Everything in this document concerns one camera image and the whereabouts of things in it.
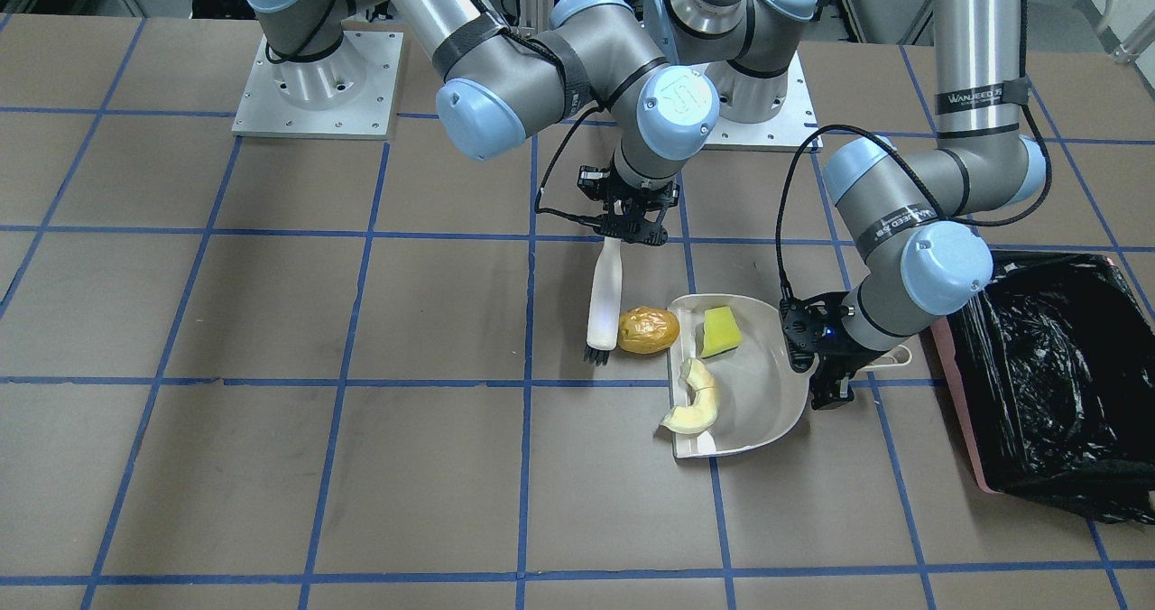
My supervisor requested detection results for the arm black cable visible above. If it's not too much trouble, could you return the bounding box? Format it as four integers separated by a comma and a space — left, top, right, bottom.
774, 125, 1052, 308
534, 109, 614, 232

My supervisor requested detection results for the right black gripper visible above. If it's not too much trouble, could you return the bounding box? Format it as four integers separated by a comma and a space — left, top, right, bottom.
578, 166, 679, 245

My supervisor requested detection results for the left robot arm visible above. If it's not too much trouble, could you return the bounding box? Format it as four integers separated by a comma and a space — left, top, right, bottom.
643, 0, 1051, 410

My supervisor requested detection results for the orange trash ball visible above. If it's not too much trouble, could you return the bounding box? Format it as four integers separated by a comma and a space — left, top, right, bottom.
617, 306, 680, 355

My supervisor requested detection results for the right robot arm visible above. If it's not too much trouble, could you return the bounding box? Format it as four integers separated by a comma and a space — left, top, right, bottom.
234, 0, 720, 245

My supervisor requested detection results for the bin with black bag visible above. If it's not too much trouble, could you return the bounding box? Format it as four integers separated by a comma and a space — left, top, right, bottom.
933, 251, 1154, 525

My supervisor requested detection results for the white plastic dustpan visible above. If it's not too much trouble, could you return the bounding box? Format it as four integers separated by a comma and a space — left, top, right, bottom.
666, 293, 912, 459

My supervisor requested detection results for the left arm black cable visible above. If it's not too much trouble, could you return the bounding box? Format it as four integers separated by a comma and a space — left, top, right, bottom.
774, 125, 1052, 308

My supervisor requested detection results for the yellow sponge wedge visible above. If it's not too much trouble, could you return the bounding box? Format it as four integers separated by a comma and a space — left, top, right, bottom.
698, 306, 743, 359

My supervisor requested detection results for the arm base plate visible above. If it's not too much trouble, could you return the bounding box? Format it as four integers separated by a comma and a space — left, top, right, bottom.
693, 52, 819, 151
232, 31, 405, 141

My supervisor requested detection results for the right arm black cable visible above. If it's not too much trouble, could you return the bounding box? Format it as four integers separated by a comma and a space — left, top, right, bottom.
534, 109, 614, 232

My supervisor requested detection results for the white hand brush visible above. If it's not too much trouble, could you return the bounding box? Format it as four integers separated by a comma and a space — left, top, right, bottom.
583, 236, 623, 366

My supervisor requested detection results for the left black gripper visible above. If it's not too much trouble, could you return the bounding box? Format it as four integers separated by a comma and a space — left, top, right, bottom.
780, 291, 872, 410

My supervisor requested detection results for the pale melon rind slice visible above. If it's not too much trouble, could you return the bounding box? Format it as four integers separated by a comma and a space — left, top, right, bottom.
660, 356, 720, 436

